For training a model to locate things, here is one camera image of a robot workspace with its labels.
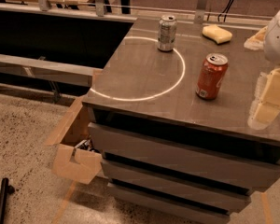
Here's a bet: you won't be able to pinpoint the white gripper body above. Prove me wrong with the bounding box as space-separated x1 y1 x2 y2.
264 10 280 63

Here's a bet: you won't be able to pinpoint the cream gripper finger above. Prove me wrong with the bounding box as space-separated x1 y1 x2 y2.
247 67 280 130
244 26 267 50

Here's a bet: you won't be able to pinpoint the red coke can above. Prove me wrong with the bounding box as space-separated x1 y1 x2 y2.
196 53 228 100

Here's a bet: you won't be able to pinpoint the yellow sponge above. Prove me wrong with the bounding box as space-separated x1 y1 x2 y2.
203 24 232 44

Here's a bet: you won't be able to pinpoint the silver soda can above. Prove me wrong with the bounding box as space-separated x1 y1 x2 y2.
158 15 177 52

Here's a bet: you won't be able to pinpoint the grey drawer cabinet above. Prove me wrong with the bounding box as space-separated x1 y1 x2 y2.
84 19 280 224

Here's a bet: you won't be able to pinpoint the open cardboard box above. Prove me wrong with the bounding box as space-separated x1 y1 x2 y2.
44 92 102 184

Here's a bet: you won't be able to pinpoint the black pole on floor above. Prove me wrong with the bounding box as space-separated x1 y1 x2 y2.
0 177 15 224

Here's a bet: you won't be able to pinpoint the black cables in background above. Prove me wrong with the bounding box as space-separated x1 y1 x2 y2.
217 0 239 22

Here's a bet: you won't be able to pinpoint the metal railing frame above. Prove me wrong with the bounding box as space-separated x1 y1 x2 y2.
0 0 273 25

